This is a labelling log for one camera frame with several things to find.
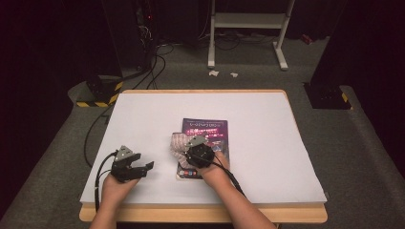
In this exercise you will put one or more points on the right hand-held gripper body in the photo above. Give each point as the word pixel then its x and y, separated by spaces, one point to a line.
pixel 200 154

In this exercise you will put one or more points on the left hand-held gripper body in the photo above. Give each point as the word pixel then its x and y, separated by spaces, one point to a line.
pixel 122 165

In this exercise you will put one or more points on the striped pink cloth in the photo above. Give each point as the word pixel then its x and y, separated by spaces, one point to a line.
pixel 178 144

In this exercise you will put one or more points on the red and purple magazine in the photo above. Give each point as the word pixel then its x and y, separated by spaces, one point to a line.
pixel 211 127

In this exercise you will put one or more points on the person's left hand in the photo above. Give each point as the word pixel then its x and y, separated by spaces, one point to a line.
pixel 117 189

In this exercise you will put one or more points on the person's right hand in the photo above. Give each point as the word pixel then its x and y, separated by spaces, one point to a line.
pixel 216 173

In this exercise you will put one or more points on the wooden table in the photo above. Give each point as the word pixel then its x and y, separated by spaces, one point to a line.
pixel 178 214

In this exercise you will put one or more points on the black yellow striped base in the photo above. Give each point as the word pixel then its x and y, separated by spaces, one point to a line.
pixel 98 92
pixel 328 98

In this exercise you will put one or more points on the white table mat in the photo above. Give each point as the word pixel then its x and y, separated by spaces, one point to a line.
pixel 270 127

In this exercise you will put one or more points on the white paper scrap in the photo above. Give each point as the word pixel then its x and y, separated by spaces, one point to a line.
pixel 234 75
pixel 213 73

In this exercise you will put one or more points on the dark equipment rack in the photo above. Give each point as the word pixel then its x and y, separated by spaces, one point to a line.
pixel 133 31

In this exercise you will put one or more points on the white metal stand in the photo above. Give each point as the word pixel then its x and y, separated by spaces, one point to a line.
pixel 248 20

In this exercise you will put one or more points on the small red object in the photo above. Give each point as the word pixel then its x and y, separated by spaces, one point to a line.
pixel 307 39

